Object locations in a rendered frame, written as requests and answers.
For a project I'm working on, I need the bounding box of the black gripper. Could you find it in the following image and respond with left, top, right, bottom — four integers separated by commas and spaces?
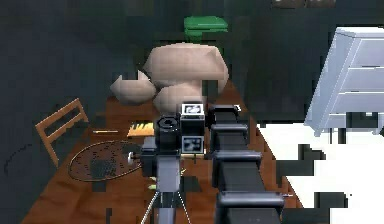
139, 114, 194, 224

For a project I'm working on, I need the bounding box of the brown wooden table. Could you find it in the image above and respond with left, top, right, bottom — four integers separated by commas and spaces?
20, 79, 305, 224

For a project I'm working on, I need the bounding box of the dark tennis racket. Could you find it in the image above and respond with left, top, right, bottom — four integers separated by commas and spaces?
67, 139, 145, 183

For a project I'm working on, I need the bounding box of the thin wooden pencil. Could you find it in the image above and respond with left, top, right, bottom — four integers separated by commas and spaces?
91, 129, 120, 135

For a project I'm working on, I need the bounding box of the rounded beige lump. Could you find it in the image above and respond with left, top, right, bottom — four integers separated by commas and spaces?
152, 82, 205, 115

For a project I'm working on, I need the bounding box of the small pointed beige shape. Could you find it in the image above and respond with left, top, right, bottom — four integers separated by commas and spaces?
109, 69, 158, 106

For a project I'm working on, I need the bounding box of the light wooden chair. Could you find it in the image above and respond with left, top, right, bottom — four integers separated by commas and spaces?
34, 97, 91, 168

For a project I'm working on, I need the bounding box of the large beige lumpy shape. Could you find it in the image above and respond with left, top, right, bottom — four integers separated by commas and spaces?
142, 42, 230, 90

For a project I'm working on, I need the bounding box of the green flat box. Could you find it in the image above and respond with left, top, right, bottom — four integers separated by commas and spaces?
183, 15, 230, 43

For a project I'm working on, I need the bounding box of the white chest of drawers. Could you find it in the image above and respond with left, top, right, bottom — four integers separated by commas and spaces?
303, 25, 384, 138

